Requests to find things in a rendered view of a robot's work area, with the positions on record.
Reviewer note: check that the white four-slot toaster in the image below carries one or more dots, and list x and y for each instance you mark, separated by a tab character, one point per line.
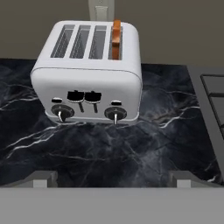
87	81

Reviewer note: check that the brown bread slice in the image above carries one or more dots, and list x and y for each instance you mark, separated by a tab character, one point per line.
116	39

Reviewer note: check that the grey hob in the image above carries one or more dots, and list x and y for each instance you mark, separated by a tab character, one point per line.
210	105

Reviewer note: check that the white wall socket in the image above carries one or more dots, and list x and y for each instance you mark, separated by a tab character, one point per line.
101	10

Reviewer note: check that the black toaster dial knob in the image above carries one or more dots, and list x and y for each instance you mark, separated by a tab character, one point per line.
115	113
62	112

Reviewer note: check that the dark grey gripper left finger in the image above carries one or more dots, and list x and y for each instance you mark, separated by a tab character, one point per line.
43	178

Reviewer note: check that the black toaster lever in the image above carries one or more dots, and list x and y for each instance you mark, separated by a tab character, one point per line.
76	97
93	98

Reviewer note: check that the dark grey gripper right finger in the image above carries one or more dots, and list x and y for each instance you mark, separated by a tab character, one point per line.
182	179

